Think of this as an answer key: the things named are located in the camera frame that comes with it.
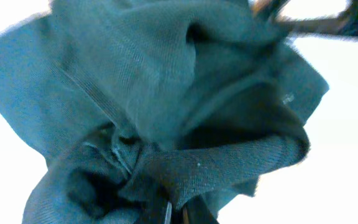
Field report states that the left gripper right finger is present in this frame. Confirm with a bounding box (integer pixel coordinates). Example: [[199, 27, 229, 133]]
[[182, 196, 219, 224]]

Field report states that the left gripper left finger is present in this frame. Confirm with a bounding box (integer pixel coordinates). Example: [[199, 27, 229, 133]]
[[135, 189, 172, 224]]

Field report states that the black polo shirt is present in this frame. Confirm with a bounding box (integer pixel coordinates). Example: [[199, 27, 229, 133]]
[[0, 1, 329, 223]]

